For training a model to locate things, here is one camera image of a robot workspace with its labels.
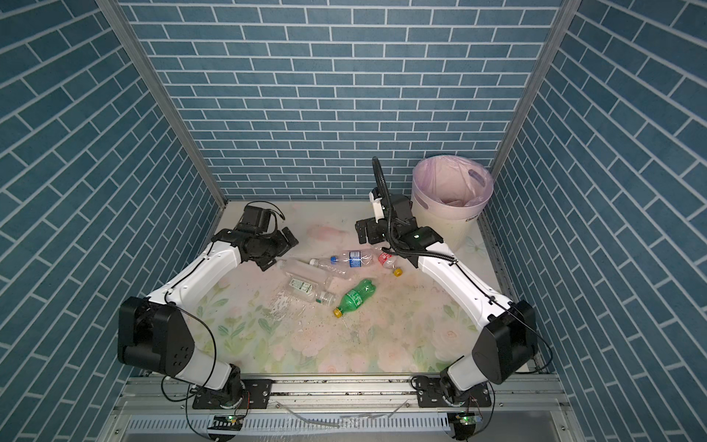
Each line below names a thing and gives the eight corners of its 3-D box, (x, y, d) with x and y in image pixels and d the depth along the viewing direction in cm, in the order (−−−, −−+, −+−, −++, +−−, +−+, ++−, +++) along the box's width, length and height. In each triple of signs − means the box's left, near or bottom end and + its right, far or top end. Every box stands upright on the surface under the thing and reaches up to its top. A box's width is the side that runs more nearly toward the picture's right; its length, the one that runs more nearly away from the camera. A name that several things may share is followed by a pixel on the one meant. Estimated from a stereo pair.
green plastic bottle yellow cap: (333, 315, 90) (332, 308, 86) (368, 282, 98) (368, 274, 93) (343, 324, 88) (342, 318, 84) (377, 290, 96) (378, 282, 91)
